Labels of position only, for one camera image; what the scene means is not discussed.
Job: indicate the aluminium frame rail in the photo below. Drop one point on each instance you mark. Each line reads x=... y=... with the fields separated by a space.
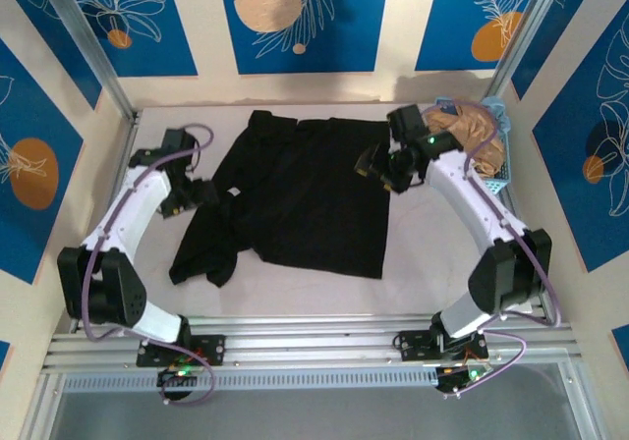
x=314 y=342

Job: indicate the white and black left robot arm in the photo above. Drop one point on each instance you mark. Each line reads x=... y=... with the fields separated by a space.
x=135 y=204

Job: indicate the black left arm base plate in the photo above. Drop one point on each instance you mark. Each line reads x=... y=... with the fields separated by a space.
x=211 y=347

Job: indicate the light blue plastic basket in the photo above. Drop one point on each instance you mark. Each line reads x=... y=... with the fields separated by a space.
x=506 y=167

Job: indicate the aluminium frame post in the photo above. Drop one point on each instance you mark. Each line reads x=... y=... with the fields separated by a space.
x=528 y=32
x=88 y=42

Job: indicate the black floral print t-shirt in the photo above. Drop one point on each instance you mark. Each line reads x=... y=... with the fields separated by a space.
x=304 y=199

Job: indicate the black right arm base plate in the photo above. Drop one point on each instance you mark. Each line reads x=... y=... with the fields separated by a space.
x=413 y=344

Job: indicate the beige t-shirt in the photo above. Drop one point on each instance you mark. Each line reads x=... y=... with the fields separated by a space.
x=486 y=133

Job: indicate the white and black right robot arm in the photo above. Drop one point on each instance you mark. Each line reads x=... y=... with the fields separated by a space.
x=474 y=194

